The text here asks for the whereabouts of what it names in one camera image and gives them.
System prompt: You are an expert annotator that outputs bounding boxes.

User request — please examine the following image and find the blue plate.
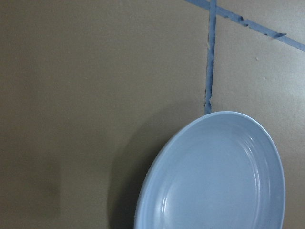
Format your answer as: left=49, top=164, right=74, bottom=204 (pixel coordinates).
left=134, top=111, right=285, bottom=229

